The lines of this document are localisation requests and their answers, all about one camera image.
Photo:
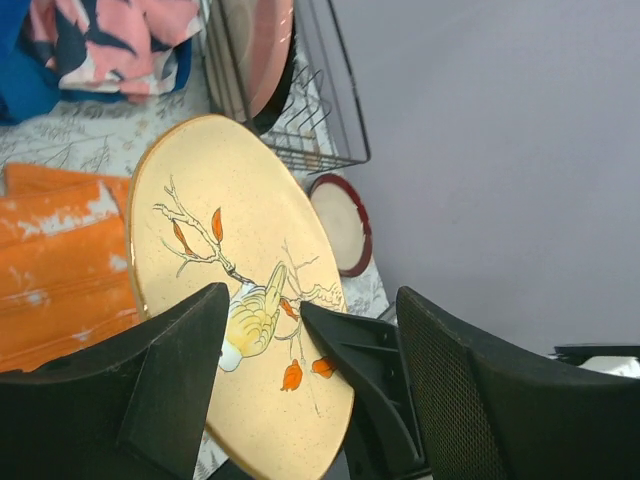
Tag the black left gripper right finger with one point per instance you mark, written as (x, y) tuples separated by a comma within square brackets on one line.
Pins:
[(489, 409)]

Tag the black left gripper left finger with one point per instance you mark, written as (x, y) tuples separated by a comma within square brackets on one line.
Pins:
[(130, 407)]

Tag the pink plate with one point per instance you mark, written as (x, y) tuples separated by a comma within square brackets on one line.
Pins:
[(246, 50)]

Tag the orange tie-dye folded shorts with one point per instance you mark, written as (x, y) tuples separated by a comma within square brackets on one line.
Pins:
[(64, 281)]

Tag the red rimmed black plate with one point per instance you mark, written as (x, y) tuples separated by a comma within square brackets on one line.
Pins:
[(345, 220)]

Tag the black wire dish rack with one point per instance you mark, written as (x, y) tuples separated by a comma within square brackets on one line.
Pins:
[(322, 126)]

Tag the blue cloth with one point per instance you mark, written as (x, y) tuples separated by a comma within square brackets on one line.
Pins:
[(28, 89)]

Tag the brown rimmed cream plate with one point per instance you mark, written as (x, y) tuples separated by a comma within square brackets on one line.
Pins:
[(269, 115)]

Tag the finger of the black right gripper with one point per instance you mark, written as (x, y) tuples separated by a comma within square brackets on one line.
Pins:
[(383, 440)]

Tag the pink navy patterned cloth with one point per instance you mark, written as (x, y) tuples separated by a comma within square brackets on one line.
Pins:
[(132, 48)]

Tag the yellow rimmed plate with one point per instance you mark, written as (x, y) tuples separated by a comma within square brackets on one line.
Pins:
[(209, 202)]

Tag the floral table mat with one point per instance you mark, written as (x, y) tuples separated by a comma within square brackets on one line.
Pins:
[(111, 140)]

